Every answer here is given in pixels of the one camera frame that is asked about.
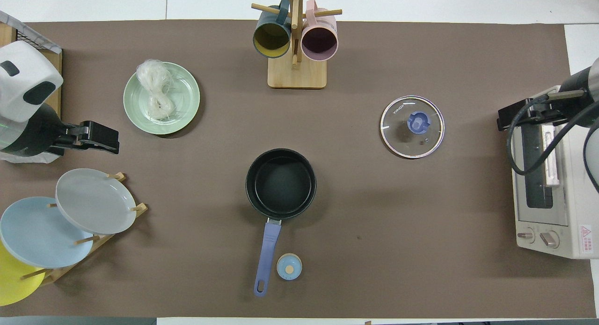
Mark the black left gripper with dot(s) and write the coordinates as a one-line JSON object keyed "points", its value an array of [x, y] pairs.
{"points": [[100, 135]]}

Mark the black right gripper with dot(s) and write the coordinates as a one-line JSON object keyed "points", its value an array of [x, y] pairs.
{"points": [[514, 115]]}

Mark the white vermicelli bundle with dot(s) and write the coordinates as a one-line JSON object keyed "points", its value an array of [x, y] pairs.
{"points": [[157, 91]]}

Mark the glass lid blue knob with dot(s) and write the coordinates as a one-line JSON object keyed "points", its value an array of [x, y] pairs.
{"points": [[412, 126]]}

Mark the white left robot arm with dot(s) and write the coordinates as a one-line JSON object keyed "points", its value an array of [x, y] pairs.
{"points": [[23, 81]]}

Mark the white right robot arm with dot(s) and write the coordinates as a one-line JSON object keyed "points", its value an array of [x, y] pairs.
{"points": [[587, 98]]}

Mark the grey plate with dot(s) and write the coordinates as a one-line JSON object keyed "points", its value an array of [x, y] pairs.
{"points": [[93, 201]]}

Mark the light green plate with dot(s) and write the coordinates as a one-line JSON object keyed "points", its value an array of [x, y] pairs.
{"points": [[185, 98]]}

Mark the wooden plate rack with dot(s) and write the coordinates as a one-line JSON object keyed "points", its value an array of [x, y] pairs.
{"points": [[105, 240]]}

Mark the light blue plate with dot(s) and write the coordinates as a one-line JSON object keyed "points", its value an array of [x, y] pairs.
{"points": [[37, 233]]}

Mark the yellow plate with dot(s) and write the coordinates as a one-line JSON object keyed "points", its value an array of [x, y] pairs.
{"points": [[14, 283]]}

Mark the white crumpled bag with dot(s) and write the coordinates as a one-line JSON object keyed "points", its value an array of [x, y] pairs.
{"points": [[28, 159]]}

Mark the light bamboo board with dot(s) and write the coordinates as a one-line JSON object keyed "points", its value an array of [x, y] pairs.
{"points": [[55, 62]]}

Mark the beige toaster oven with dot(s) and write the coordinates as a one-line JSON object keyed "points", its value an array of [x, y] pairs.
{"points": [[575, 208]]}

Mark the brown table mat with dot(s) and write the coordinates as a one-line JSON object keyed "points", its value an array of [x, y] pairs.
{"points": [[374, 212]]}

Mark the dark teal mug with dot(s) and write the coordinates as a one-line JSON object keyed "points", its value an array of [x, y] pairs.
{"points": [[271, 37]]}

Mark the wooden mug tree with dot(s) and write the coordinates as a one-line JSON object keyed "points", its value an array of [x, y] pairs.
{"points": [[296, 74]]}

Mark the pink mug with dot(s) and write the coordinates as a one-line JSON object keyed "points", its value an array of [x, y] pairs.
{"points": [[319, 41]]}

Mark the small blue knob jar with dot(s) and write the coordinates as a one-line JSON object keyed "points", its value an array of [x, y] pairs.
{"points": [[289, 267]]}

